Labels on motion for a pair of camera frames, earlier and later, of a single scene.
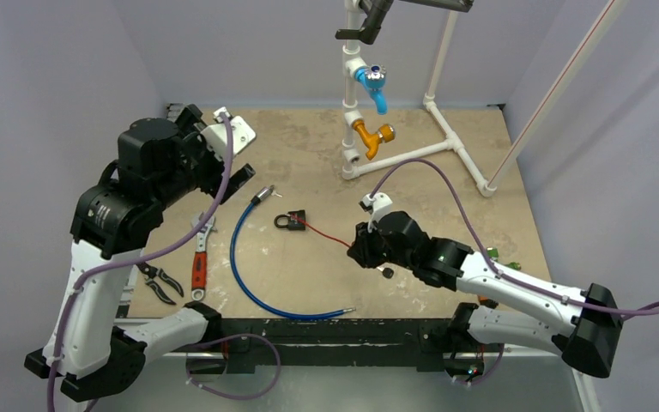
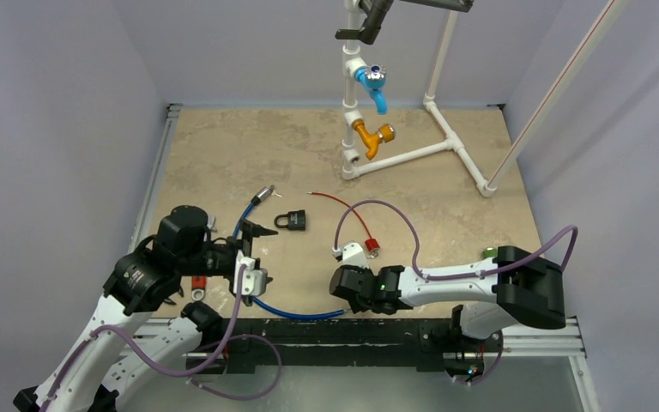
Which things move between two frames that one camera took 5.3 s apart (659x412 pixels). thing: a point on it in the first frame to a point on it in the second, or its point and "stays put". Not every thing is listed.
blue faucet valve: [372, 77] stays put
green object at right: [492, 252] stays put
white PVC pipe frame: [353, 63] stays put
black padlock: [297, 220] stays put
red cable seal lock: [318, 232] to [371, 244]
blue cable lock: [256, 199] stays put
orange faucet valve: [385, 134] stays put
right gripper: [365, 247] to [340, 281]
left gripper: [190, 129] to [249, 231]
